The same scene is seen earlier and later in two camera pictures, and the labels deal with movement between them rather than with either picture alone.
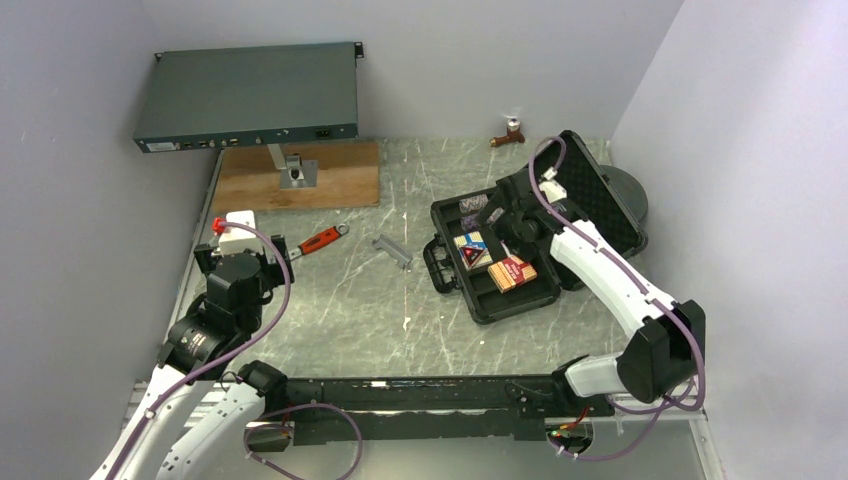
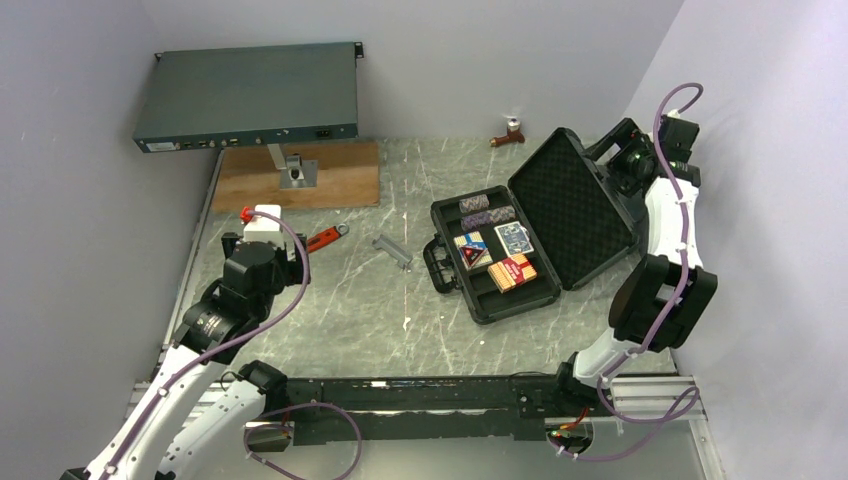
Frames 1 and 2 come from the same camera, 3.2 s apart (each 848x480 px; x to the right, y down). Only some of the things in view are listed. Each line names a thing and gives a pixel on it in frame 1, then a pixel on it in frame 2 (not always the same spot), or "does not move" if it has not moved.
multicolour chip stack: x=473 y=204 does not move
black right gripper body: x=506 y=225 to x=633 y=146
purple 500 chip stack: x=469 y=221 does not move
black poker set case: x=495 y=244 does not move
